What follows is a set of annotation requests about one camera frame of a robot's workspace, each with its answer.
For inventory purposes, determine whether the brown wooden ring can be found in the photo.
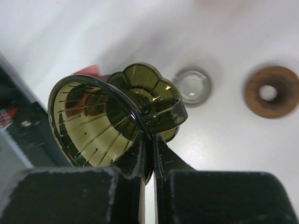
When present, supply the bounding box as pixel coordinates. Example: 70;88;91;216
242;66;299;119

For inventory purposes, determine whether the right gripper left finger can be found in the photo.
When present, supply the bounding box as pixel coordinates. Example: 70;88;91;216
0;135;146;224

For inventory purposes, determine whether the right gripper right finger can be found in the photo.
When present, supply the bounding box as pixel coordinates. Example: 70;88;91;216
153;134;295;224

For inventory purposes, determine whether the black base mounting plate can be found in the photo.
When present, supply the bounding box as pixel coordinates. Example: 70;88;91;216
0;56;70;167

